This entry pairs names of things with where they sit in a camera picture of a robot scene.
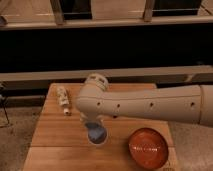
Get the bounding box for white ceramic cup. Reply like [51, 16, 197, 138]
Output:
[87, 124, 107, 144]

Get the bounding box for red orange bowl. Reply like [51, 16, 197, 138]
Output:
[128, 128, 169, 170]

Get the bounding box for wooden shelf rail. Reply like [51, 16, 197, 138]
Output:
[0, 0, 213, 32]

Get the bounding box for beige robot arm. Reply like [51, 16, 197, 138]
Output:
[75, 74, 213, 127]

